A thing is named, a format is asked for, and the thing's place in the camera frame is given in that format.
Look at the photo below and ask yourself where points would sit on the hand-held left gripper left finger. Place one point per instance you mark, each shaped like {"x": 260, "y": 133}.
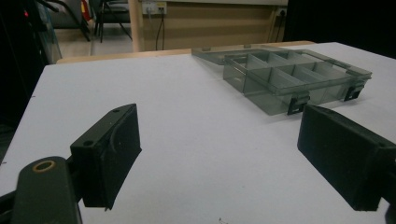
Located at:
{"x": 106, "y": 155}

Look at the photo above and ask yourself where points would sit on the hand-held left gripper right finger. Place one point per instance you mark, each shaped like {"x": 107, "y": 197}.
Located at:
{"x": 339, "y": 155}

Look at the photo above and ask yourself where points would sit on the clear plastic compartment box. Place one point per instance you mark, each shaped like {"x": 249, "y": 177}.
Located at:
{"x": 289, "y": 76}

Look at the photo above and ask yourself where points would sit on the black metal chair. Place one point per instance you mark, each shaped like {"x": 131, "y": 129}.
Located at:
{"x": 107, "y": 15}

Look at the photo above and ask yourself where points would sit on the wooden partition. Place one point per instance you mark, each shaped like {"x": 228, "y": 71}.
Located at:
{"x": 205, "y": 26}

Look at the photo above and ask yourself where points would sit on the wall power socket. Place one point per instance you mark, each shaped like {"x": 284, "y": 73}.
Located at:
{"x": 281, "y": 12}
{"x": 154, "y": 7}

